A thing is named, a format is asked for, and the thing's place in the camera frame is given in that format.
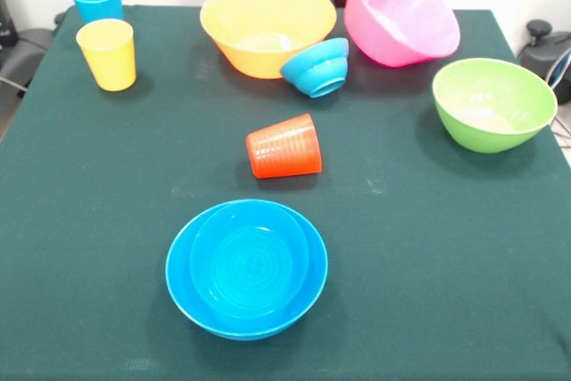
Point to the magenta pink plastic bowl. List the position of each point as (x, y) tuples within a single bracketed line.
[(401, 28)]

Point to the orange plastic bowl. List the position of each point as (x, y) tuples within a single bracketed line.
[(263, 19)]

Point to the small cyan plastic bowl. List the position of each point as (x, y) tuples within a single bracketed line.
[(314, 71)]

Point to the red-orange plastic cup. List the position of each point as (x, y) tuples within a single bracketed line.
[(285, 149)]

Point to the medium translucent blue bowl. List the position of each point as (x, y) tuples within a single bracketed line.
[(250, 265)]

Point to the large blue plastic bowl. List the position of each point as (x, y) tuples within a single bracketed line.
[(178, 274)]

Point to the lime green plastic bowl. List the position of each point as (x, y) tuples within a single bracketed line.
[(490, 109)]

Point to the yellow plastic cup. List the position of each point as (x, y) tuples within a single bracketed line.
[(107, 51)]

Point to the dark green tablecloth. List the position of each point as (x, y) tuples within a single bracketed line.
[(446, 265)]

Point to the gray pedestal foot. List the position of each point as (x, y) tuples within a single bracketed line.
[(27, 51), (542, 60)]

